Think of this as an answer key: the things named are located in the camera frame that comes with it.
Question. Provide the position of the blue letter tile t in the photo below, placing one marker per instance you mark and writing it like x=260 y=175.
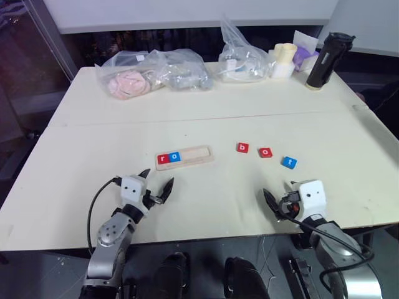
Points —
x=290 y=163

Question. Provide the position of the black drinking bottle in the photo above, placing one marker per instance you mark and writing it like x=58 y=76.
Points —
x=327 y=59

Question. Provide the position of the clear bag with white items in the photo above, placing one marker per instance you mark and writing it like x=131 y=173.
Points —
x=243 y=59

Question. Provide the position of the red letter tile r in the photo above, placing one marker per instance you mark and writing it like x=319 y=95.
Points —
x=163 y=159

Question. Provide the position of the red letter tile o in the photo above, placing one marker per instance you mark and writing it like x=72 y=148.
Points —
x=265 y=152

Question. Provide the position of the wooden letter tray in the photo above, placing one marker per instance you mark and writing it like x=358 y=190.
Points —
x=196 y=154

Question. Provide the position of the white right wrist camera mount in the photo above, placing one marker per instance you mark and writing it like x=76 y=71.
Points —
x=311 y=196

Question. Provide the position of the white paper packet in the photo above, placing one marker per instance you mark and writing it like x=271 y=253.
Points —
x=307 y=39

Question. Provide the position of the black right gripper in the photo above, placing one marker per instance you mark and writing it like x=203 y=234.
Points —
x=288 y=200

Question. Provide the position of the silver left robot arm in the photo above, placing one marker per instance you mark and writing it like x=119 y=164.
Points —
x=109 y=233

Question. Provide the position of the blue letter tile o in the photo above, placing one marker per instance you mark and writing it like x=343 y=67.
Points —
x=175 y=157

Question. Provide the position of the black flat bracket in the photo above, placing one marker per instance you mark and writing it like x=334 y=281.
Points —
x=300 y=277

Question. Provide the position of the clear bag with grey items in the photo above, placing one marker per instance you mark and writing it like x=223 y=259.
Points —
x=184 y=74

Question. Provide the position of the dark rounded shape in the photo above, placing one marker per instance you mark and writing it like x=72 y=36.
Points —
x=243 y=277
x=173 y=274

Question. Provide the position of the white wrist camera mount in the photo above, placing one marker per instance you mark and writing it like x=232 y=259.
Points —
x=311 y=196
x=132 y=190

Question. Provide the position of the clear bag with pink items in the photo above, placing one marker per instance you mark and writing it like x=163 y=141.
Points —
x=124 y=81

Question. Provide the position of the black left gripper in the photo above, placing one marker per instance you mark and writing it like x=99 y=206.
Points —
x=151 y=199

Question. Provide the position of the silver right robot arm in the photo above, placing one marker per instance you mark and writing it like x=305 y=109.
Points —
x=336 y=249

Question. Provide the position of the red letter tile b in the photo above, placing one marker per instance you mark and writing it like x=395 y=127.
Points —
x=242 y=147

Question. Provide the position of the cream cylindrical container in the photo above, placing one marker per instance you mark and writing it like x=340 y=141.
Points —
x=286 y=53

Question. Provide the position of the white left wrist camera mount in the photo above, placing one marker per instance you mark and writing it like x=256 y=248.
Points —
x=132 y=190

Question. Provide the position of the purple plastic piece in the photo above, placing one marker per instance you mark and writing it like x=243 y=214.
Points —
x=304 y=57

